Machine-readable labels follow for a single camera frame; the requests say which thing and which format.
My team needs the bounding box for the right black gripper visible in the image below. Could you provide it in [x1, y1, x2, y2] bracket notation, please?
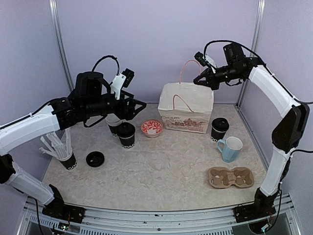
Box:
[194, 63, 244, 90]

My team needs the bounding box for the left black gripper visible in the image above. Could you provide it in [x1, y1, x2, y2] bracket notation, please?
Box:
[83, 89, 147, 120]

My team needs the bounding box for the black paper coffee cup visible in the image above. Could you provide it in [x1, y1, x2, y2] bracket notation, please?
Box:
[117, 122, 135, 149]
[211, 128, 227, 142]

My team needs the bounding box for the stack of black paper cups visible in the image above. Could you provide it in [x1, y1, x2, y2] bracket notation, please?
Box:
[105, 114, 122, 137]

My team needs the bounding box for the white paper takeout bag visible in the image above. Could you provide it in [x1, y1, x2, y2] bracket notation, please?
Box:
[157, 60, 215, 135]

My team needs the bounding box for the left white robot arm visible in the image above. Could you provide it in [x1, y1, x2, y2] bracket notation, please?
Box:
[0, 69, 147, 218]

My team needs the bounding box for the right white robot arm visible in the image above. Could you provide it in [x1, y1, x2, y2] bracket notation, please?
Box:
[194, 52, 310, 198]

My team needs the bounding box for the red patterned white bowl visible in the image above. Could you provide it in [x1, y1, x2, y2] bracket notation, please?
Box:
[140, 119, 163, 138]

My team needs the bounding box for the stack of black cup lids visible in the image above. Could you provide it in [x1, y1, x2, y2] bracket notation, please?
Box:
[86, 151, 105, 167]

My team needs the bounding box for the light blue ceramic mug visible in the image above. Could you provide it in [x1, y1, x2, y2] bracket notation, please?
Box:
[217, 137, 243, 163]

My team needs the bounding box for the cup holding wrapped straws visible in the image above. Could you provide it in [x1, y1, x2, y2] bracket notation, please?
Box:
[40, 128, 77, 170]

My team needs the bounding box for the brown cardboard cup carrier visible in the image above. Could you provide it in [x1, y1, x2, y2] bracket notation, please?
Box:
[208, 167, 254, 189]

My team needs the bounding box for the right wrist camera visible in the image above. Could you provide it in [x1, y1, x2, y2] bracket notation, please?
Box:
[194, 51, 217, 73]

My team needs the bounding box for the right rear aluminium post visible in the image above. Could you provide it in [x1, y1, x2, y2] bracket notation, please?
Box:
[236, 0, 266, 106]

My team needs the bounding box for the aluminium post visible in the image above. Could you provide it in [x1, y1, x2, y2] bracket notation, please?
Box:
[49, 0, 74, 91]
[236, 0, 266, 106]

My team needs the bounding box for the aluminium front frame rail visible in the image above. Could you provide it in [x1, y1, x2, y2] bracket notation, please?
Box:
[15, 195, 303, 235]

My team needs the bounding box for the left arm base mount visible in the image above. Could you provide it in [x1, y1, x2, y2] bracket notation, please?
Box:
[42, 184, 85, 224]

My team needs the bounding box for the left rear aluminium post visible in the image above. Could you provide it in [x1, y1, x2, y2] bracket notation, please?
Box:
[49, 0, 74, 91]

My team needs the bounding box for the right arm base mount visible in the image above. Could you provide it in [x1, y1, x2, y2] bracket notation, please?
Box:
[233, 189, 278, 223]

